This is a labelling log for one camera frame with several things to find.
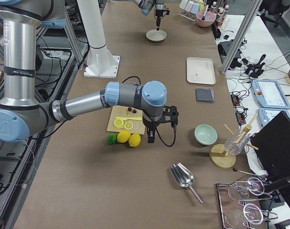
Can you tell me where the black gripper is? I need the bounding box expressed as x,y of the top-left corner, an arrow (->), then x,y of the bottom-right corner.
143,105 -> 179,144
154,8 -> 170,31

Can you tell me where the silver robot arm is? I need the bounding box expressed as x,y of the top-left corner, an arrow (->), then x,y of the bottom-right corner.
133,0 -> 170,31
0,0 -> 178,143

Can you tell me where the white rabbit tray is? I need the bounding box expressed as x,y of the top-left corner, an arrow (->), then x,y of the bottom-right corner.
186,57 -> 216,85

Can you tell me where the wooden cutting board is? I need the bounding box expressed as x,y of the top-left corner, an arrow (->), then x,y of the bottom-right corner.
107,105 -> 145,135

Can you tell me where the white round plate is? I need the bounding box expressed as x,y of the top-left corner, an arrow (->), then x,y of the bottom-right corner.
146,30 -> 167,42

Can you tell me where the yellow lemon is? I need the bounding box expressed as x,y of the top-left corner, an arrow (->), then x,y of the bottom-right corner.
117,130 -> 131,143
129,133 -> 141,147

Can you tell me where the lemon slice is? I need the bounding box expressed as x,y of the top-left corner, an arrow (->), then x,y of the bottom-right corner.
124,122 -> 134,130
114,119 -> 124,129

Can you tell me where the yellow plastic knife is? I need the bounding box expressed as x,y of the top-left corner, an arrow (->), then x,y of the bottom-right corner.
115,116 -> 142,121

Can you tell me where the white cup rack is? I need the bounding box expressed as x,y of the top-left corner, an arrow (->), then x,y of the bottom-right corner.
179,0 -> 205,21

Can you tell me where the green lime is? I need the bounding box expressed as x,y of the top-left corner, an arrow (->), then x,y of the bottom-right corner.
107,134 -> 117,145

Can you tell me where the metal muddler stick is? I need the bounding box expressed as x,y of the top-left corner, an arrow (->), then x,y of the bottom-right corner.
202,5 -> 209,21

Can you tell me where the pink bowl with ice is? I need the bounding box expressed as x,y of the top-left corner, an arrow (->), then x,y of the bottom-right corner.
196,11 -> 216,28

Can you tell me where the metal scoop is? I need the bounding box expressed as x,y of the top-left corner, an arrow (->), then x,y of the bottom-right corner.
170,162 -> 204,204

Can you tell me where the green bowl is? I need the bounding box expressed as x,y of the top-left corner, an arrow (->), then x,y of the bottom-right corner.
194,124 -> 217,146

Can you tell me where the grey folded cloth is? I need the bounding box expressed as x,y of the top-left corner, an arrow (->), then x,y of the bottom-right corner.
195,88 -> 215,103

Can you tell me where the wooden cup stand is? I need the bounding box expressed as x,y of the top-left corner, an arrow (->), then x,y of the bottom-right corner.
209,113 -> 259,169

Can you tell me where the clear glass cup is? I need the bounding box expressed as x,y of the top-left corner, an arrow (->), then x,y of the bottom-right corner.
224,130 -> 250,155

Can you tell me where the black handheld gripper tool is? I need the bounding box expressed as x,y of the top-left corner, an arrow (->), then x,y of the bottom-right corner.
241,54 -> 266,79

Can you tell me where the blue teach pendant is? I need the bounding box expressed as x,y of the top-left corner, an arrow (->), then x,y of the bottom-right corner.
251,79 -> 290,110
258,108 -> 290,127

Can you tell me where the black monitor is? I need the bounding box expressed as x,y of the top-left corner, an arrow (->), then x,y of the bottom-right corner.
251,111 -> 290,178

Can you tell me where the copper wire bottle basket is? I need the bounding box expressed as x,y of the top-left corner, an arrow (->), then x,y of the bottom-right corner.
210,0 -> 229,30

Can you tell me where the aluminium frame post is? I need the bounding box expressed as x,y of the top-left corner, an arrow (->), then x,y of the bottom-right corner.
220,0 -> 262,75

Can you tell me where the wire glass rack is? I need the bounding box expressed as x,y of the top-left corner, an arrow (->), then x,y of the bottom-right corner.
216,177 -> 278,229

